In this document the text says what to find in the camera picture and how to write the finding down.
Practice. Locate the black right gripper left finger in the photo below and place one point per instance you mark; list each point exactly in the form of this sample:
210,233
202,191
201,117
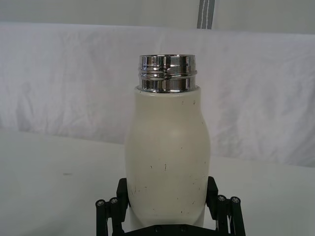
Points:
115,209

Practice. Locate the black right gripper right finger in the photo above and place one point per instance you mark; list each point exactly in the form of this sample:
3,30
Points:
222,211

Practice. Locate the cream vacuum bottle steel neck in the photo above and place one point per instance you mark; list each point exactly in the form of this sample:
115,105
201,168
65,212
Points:
167,152

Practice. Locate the white table cloth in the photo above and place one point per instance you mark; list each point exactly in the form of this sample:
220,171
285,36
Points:
61,177

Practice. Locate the white curtain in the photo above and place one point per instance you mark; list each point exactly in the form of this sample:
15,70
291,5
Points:
73,81

